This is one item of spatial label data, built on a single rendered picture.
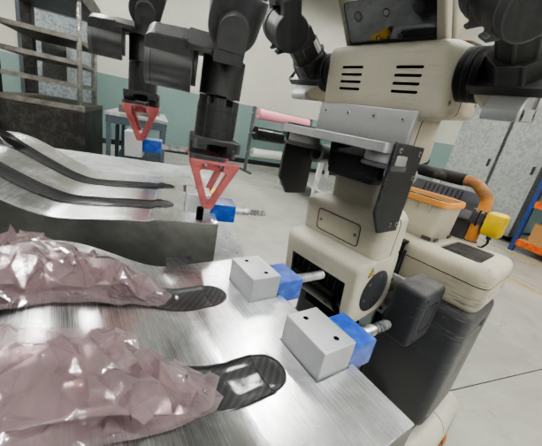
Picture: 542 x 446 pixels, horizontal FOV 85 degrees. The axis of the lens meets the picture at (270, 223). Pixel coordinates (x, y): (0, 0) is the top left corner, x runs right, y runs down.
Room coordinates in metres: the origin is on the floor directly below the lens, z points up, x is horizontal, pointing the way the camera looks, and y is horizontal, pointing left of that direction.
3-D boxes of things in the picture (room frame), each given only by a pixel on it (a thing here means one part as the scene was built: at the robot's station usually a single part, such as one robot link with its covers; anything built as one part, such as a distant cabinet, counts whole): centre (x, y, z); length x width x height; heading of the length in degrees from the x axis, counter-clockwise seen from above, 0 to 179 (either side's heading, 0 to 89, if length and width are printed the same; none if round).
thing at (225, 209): (0.46, 0.07, 0.89); 0.13 x 0.05 x 0.05; 110
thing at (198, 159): (0.42, 0.10, 0.95); 0.07 x 0.07 x 0.09; 20
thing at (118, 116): (4.53, 2.22, 0.46); 1.90 x 0.70 x 0.92; 24
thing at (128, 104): (0.66, 0.32, 0.99); 0.07 x 0.07 x 0.09; 20
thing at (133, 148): (0.69, 0.29, 0.94); 0.13 x 0.05 x 0.05; 110
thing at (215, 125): (0.44, 0.11, 1.02); 0.10 x 0.07 x 0.07; 20
